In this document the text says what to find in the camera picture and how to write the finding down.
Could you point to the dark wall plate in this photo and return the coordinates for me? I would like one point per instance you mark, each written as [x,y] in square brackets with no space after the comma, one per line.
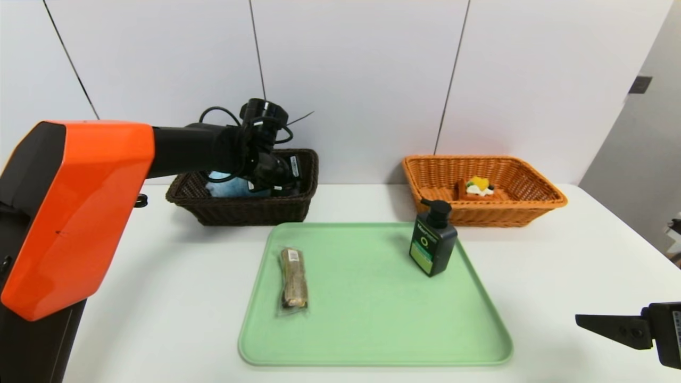
[640,85]

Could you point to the blue mesh bath loofah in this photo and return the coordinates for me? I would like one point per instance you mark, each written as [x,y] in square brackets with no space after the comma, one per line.
[229,187]

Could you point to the dark green pump bottle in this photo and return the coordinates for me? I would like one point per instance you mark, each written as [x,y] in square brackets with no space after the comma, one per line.
[433,242]

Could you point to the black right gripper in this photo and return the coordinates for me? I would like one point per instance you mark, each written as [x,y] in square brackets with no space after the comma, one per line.
[669,331]

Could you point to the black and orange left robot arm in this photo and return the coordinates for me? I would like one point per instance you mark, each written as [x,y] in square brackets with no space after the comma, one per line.
[80,202]

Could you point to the toy waffle with fruit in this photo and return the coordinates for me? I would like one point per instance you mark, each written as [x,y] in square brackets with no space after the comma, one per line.
[479,189]

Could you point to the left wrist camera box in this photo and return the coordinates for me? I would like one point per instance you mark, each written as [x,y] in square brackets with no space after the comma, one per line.
[294,167]

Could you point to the light green plastic tray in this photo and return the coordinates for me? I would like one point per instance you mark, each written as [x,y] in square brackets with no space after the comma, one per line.
[362,319]

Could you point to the orange wicker basket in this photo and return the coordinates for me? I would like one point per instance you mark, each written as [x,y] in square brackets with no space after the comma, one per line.
[532,197]

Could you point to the dark brown wicker basket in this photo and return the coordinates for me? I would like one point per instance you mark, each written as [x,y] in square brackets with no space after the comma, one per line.
[239,210]

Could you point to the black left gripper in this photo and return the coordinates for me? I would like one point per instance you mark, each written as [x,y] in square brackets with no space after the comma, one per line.
[294,166]

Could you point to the plastic snack roll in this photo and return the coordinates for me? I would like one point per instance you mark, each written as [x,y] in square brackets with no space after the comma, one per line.
[294,279]

